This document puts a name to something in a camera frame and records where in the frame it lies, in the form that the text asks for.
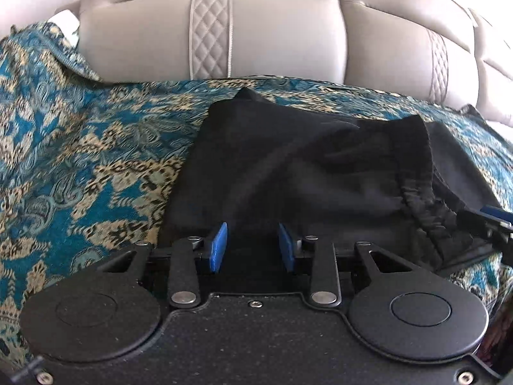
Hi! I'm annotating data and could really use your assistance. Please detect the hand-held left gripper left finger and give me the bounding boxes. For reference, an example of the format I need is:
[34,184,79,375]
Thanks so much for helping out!
[106,221,229,310]

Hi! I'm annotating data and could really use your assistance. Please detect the black pants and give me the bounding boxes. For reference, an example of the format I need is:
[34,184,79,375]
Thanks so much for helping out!
[158,87,506,278]

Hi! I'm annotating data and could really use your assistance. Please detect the white cloth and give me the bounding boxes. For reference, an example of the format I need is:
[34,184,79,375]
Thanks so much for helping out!
[51,10,81,43]

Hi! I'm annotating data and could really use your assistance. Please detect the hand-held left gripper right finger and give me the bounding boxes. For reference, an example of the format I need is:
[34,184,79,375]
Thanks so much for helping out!
[277,222,418,310]

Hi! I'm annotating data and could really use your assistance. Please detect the teal paisley blanket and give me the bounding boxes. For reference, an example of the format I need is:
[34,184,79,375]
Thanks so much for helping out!
[0,20,513,370]

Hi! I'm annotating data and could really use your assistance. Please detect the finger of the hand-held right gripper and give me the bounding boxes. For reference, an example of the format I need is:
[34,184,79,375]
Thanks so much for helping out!
[456,208,513,246]
[478,205,513,224]

